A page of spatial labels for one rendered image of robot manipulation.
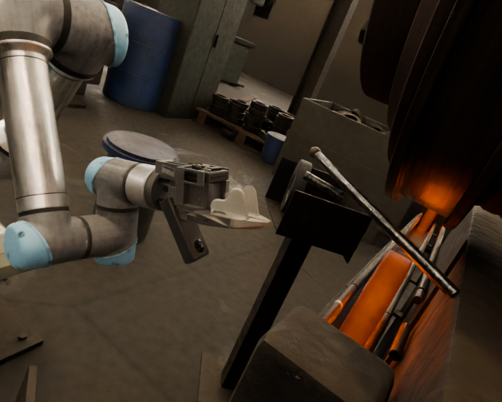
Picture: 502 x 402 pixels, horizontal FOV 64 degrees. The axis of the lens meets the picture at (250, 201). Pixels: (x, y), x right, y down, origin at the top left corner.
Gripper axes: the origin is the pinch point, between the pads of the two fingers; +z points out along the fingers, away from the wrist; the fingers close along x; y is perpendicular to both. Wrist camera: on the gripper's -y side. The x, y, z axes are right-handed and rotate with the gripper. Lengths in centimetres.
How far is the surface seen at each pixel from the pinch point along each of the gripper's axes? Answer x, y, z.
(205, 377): 42, -66, -35
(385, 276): -4.5, -0.8, 19.2
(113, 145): 60, -2, -99
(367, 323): -7.6, -5.7, 18.7
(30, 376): -36.6, -3.4, 1.4
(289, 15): 1000, 275, -490
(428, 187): -12.4, 11.5, 22.7
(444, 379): -30.0, 4.0, 26.8
